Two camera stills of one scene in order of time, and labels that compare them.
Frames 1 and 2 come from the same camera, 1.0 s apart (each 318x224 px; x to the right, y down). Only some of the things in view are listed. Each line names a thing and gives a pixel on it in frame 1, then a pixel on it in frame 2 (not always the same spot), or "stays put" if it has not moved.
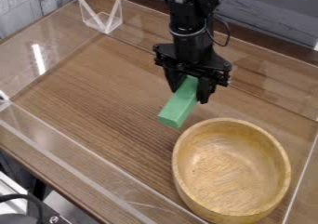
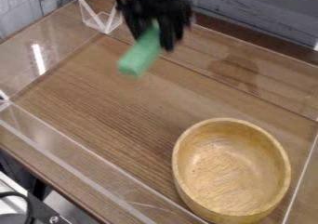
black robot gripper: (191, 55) -> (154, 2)
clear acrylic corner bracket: (103, 21) stays put
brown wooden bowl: (231, 169) stays put
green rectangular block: (182, 103) -> (144, 52)
